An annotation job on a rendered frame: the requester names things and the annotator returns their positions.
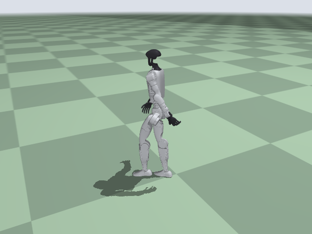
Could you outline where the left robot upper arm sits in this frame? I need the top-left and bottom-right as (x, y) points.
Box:
(146, 72), (161, 100)

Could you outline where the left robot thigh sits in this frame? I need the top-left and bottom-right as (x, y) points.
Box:
(139, 112), (160, 148)

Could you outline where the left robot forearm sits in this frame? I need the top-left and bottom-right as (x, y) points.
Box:
(154, 94), (170, 118)

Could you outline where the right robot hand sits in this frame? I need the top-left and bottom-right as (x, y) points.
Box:
(141, 99), (152, 113)

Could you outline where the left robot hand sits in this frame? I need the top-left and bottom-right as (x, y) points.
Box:
(167, 112), (181, 126)

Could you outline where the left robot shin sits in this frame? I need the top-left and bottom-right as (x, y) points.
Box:
(139, 143), (149, 172)

